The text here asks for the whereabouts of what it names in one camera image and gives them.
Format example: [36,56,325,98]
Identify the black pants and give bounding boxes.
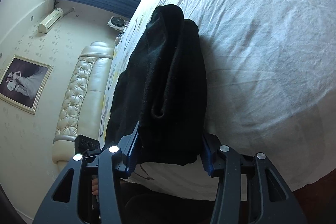
[105,5,207,165]

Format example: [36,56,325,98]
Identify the cream tufted headboard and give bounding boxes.
[52,42,115,171]

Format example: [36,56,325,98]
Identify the framed wedding photo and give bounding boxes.
[1,55,53,115]

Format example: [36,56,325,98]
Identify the white desk fan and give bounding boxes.
[108,16,129,32]

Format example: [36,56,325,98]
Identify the white air conditioner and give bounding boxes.
[38,8,64,34]

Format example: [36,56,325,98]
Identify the patterned white bed sheet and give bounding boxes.
[110,0,335,190]

